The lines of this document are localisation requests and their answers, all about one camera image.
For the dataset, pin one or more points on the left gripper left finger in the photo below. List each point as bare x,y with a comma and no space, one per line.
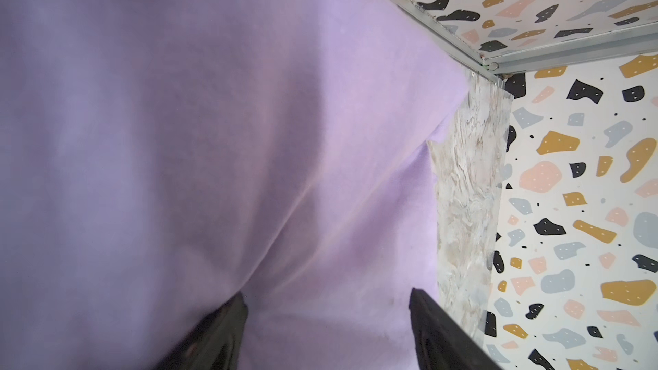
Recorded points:
215,343

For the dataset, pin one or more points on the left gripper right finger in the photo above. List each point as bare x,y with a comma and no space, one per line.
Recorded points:
440,342

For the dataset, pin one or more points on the lilac t shirt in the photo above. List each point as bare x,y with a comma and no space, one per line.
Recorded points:
160,156

